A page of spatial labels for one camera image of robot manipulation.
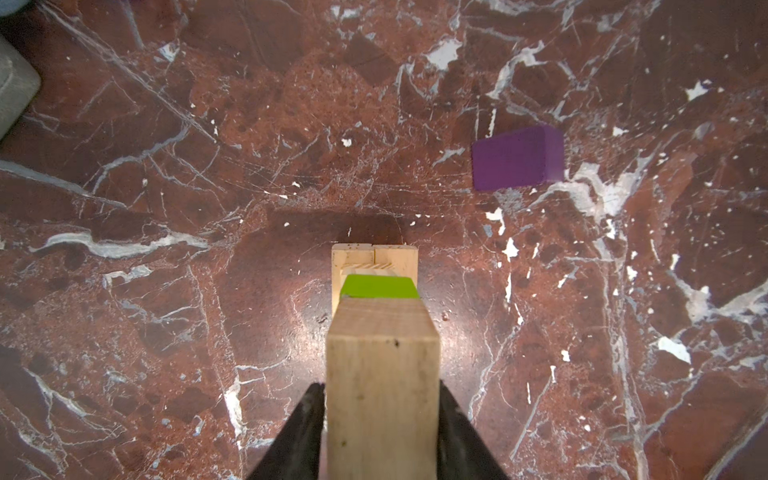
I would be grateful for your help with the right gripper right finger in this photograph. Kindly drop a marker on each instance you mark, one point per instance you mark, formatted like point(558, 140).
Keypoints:
point(461, 453)

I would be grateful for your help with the grey sponge block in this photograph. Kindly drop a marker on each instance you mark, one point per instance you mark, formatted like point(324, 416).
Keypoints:
point(19, 84)

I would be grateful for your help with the green block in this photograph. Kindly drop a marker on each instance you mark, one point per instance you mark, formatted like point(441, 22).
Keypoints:
point(375, 287)

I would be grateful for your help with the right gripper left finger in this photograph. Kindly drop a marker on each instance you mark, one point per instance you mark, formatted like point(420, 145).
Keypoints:
point(295, 451)

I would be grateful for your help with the purple block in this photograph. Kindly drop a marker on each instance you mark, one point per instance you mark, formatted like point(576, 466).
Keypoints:
point(528, 157)

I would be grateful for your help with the wood block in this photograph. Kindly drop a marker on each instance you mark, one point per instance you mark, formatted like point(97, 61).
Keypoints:
point(382, 390)
point(371, 260)

